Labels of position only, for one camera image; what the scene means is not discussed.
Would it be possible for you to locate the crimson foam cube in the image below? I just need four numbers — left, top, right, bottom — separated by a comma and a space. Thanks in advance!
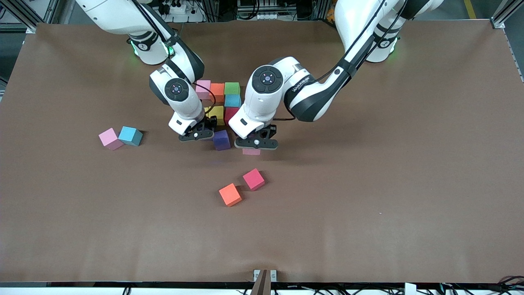
224, 107, 242, 126
242, 168, 265, 191

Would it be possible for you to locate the purple foam cube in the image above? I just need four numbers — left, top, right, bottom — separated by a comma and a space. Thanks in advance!
212, 129, 231, 152

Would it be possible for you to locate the orange foam cube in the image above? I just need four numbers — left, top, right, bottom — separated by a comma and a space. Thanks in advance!
219, 183, 242, 207
209, 83, 226, 103

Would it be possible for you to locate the white power strip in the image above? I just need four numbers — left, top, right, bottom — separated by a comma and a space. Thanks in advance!
158, 1, 190, 15
244, 12, 284, 21

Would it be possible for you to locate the table cover sheet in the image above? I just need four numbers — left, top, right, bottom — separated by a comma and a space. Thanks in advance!
0, 20, 524, 284

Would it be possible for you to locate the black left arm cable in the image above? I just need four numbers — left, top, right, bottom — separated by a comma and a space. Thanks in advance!
272, 0, 410, 122

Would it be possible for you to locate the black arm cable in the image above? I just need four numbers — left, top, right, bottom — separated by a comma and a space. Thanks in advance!
272, 0, 410, 122
131, 0, 217, 119

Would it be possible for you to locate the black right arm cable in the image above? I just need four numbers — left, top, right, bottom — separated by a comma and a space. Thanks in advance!
131, 0, 217, 119

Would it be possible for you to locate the white metal bracket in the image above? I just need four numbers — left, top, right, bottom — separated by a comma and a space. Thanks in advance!
253, 269, 277, 282

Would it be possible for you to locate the aluminium frame post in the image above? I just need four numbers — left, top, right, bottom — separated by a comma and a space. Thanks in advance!
250, 269, 272, 295

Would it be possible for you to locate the aluminium frame profile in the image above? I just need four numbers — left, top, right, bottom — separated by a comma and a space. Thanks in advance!
490, 0, 524, 29
0, 0, 62, 34

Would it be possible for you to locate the black floor cable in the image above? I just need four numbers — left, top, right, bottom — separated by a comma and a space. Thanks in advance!
487, 275, 524, 293

